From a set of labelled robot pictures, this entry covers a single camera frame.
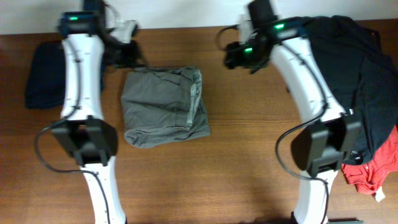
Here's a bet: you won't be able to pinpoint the red garment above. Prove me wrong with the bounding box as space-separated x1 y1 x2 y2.
341 126 397 202

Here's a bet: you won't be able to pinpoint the grey shorts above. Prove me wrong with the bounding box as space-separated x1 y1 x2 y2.
121 66 211 149

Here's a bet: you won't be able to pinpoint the black t-shirt with white print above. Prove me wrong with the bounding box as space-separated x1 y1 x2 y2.
299 16 397 166

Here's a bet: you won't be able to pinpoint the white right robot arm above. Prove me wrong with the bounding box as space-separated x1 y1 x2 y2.
223 37 361 224

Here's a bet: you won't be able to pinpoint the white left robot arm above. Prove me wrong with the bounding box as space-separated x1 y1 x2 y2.
50 31 136 223

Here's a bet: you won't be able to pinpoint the folded dark navy garment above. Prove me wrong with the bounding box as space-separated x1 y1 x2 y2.
24 40 67 110

